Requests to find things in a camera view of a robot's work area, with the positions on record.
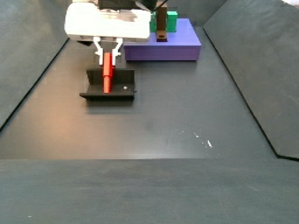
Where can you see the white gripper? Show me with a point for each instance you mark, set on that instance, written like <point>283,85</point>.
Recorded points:
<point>87,22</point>

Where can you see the brown L-shaped block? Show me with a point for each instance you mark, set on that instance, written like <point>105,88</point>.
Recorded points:
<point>161,16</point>

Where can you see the purple base board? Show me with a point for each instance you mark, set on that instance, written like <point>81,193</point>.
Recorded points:
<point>182,47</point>

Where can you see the green block left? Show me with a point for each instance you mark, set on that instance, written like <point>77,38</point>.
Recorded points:
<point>153,25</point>

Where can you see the green block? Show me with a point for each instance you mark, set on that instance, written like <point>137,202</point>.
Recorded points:
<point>153,25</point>
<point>171,21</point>

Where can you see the green block right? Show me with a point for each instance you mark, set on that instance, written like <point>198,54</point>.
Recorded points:
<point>171,21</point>

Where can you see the black angle bracket holder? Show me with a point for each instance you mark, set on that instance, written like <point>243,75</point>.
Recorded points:
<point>123,86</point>

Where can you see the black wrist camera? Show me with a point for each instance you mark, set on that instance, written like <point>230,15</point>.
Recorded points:
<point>146,5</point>

